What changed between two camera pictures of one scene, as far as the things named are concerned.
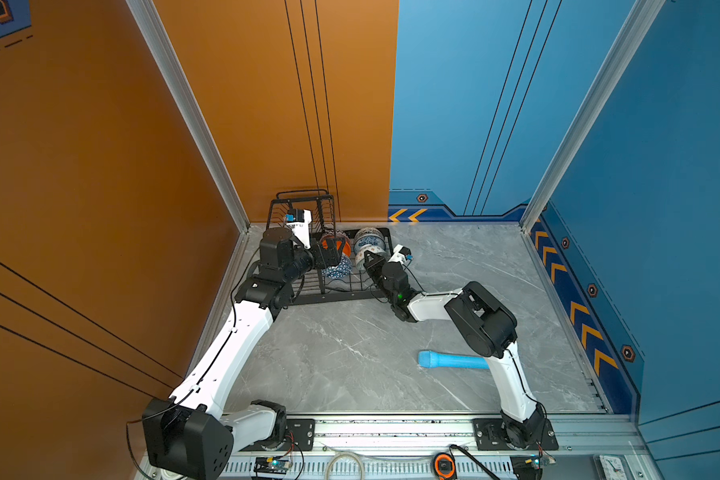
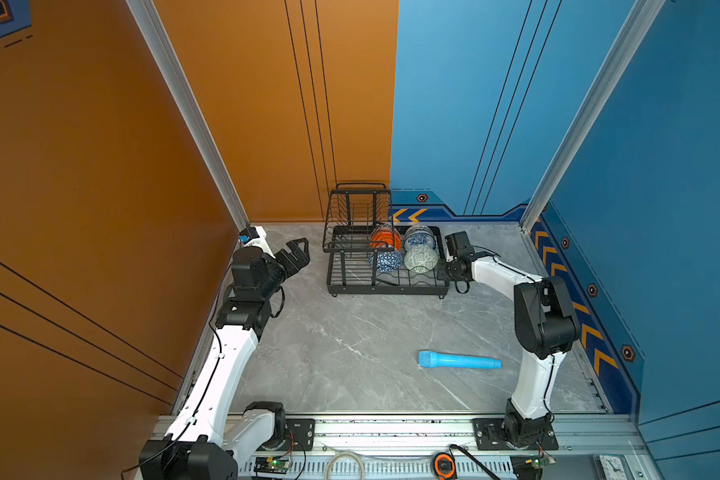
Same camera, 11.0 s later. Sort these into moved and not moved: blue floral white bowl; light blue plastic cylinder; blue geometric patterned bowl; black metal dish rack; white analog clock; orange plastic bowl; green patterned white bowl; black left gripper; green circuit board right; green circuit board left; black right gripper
Moved: black right gripper; blue geometric patterned bowl; green patterned white bowl; orange plastic bowl; black metal dish rack; black left gripper; blue floral white bowl
Not moved: green circuit board right; green circuit board left; light blue plastic cylinder; white analog clock
